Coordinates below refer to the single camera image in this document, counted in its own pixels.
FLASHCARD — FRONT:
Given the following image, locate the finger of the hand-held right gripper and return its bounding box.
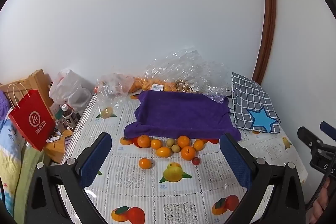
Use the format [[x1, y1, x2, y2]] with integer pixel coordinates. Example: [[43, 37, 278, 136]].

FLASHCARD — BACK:
[[320, 121, 336, 147], [297, 126, 324, 151]]

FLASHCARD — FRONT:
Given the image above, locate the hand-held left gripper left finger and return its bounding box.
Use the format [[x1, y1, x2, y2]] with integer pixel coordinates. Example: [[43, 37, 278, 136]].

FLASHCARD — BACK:
[[20, 132, 113, 224]]

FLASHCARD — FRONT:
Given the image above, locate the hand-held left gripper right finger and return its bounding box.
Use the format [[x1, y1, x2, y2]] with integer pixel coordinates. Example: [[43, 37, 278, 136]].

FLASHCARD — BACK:
[[219, 133, 307, 224]]

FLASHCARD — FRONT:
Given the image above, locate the tangerine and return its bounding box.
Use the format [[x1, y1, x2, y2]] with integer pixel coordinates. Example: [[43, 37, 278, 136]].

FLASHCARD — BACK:
[[137, 135, 152, 148], [177, 135, 191, 147], [181, 146, 196, 161]]

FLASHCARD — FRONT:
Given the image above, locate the person's right hand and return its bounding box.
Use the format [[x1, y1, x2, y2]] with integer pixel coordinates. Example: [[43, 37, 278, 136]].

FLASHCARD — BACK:
[[309, 178, 336, 224]]

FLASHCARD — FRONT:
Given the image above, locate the wooden bedside table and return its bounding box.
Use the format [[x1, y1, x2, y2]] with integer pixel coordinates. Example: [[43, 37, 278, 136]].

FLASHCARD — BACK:
[[43, 127, 72, 164]]

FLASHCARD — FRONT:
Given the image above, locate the plastic drink bottle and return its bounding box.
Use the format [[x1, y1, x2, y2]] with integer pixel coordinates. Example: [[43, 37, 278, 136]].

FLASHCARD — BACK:
[[61, 104, 78, 132]]

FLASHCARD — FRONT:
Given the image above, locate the fruit print tablecloth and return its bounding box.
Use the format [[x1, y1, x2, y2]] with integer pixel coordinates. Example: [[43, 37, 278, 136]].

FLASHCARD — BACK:
[[56, 90, 307, 224]]

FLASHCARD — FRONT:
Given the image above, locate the small clear plastic bag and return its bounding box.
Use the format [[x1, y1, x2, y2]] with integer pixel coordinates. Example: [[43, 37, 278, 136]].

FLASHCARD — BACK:
[[94, 73, 137, 119]]

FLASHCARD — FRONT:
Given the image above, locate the grey checked bag blue star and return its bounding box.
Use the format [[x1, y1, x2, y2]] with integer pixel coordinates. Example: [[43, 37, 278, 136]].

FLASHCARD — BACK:
[[228, 72, 281, 134]]

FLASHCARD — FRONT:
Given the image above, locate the green cloth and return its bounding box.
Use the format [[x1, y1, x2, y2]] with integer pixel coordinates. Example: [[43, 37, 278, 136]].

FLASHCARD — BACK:
[[14, 140, 50, 224]]

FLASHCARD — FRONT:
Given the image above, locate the purple towel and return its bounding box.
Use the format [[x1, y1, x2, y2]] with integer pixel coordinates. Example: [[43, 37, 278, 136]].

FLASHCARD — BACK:
[[123, 90, 242, 142]]

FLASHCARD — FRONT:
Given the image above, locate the white plastic bag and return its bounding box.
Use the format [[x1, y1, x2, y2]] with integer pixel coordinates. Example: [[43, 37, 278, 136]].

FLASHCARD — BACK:
[[49, 69, 93, 111]]

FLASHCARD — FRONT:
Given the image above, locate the red paper bag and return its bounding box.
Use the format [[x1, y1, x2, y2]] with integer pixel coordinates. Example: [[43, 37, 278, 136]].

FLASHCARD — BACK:
[[7, 83, 57, 151]]

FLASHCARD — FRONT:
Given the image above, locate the printed blanket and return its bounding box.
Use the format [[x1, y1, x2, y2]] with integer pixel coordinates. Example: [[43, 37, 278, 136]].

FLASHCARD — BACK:
[[0, 119, 27, 216]]

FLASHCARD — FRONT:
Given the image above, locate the pile of bagged longans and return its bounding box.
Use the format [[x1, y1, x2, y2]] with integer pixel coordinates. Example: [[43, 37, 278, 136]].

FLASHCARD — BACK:
[[176, 80, 208, 93]]

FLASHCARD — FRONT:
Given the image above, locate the pile of bagged oranges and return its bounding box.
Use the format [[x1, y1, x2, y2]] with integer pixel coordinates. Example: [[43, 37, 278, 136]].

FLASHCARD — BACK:
[[130, 76, 177, 93]]

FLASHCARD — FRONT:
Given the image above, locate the clear plastic bag of longans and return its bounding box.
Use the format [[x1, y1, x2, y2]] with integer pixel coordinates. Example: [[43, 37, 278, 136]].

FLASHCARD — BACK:
[[176, 47, 231, 104]]

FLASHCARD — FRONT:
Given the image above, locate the clear plastic bag of oranges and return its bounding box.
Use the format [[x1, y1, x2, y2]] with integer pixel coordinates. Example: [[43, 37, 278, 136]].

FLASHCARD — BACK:
[[130, 56, 179, 94]]

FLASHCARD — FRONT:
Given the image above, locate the brown wooden door frame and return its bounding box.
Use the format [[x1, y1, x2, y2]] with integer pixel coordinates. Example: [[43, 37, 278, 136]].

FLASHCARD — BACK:
[[252, 0, 277, 84]]

